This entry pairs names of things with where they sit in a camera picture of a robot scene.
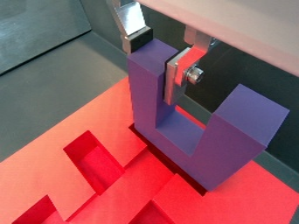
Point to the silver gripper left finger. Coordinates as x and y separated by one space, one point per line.
135 33

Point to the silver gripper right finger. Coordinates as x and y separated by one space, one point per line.
182 70

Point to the purple U-shaped block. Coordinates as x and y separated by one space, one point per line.
213 152

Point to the red board with cutouts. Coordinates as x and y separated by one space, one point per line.
91 172

